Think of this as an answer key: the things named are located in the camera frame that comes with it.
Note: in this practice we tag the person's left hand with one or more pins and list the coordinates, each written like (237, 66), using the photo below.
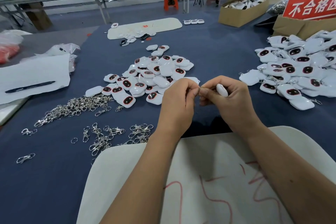
(178, 111)

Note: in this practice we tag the person's right hand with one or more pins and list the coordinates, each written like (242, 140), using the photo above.
(233, 105)

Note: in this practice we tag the white tag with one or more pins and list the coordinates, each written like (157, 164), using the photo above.
(222, 90)

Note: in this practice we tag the person's left forearm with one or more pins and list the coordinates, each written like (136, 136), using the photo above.
(144, 184)

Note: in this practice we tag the person's right forearm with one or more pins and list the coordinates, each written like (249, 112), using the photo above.
(294, 174)

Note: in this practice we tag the white foam board red marks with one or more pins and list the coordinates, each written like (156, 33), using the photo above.
(220, 174)

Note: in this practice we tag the long white foam board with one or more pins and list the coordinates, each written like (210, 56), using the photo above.
(168, 24)

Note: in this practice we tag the open cardboard box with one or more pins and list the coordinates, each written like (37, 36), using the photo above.
(237, 17)

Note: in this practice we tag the flat brown cardboard box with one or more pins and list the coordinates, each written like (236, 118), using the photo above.
(293, 28)

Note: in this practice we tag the red plastic stool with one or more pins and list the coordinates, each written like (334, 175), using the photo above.
(170, 3)

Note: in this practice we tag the red sign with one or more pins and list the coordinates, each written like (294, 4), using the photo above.
(312, 5)

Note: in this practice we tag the white paper sheet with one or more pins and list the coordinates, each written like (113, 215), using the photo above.
(32, 71)

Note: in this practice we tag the black pen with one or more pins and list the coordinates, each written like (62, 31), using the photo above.
(29, 87)

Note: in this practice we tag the orange bag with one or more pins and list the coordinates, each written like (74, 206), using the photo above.
(8, 54)

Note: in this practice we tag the white plastic bag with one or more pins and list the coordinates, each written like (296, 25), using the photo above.
(14, 36)

